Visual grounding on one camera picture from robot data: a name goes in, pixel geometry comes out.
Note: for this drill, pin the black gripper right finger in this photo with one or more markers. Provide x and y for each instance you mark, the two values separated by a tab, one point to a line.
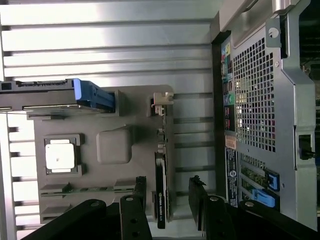
197	200

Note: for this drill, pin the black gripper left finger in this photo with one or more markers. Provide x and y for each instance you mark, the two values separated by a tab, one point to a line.
132	220

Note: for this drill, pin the grey parts rack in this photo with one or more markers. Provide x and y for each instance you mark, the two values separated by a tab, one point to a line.
112	175

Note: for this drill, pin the green RAM stick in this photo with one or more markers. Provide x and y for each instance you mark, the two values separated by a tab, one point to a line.
87	190

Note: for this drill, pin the silver CPU chip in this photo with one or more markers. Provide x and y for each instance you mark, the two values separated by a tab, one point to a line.
60	157

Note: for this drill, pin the open black PC case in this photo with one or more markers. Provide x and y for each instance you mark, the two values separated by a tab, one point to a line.
287	112

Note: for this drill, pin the hard disk with blue caddy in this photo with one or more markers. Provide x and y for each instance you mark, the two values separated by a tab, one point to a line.
50	95

